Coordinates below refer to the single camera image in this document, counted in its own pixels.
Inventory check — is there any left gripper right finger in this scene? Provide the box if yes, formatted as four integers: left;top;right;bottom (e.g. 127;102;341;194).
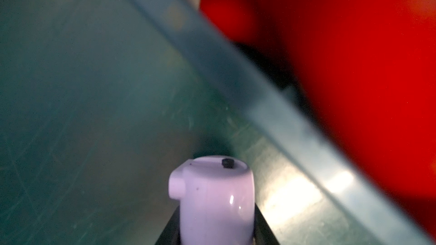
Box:
253;204;280;245

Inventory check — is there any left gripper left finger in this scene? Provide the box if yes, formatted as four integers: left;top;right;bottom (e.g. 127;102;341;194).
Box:
155;206;181;245

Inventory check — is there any clear blue storage box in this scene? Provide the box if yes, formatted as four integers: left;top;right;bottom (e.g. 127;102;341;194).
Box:
102;0;433;245

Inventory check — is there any red flashlight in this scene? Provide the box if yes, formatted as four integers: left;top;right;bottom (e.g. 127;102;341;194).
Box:
200;0;436;235

